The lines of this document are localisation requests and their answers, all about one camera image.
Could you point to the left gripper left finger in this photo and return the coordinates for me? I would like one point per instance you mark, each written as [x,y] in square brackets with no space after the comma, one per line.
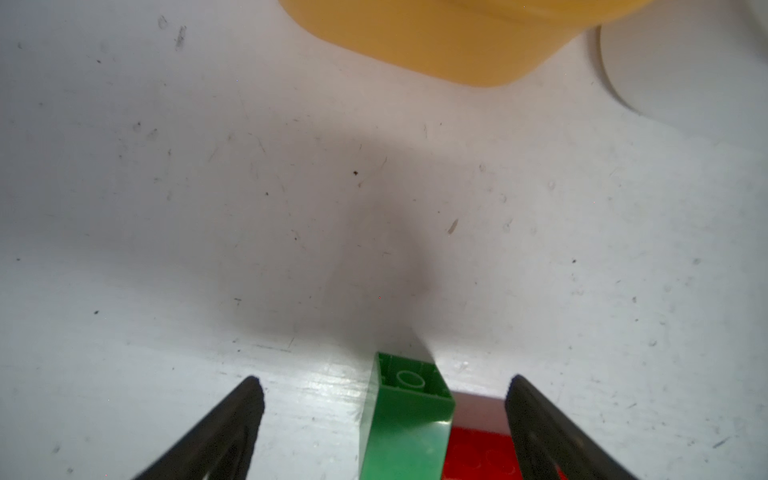
[221,444]

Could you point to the white plastic bin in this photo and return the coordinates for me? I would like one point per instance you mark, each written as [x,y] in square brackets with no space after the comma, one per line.
[700,66]

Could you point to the green lego brick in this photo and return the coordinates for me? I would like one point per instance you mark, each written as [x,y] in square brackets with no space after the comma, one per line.
[406,420]

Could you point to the yellow plastic bin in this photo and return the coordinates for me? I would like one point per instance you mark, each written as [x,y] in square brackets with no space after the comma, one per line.
[482,43]

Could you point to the red lego brick studs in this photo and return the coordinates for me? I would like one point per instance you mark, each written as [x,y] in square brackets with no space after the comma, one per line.
[480,455]

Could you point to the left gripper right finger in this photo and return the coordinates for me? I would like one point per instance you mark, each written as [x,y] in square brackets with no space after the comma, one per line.
[548,444]

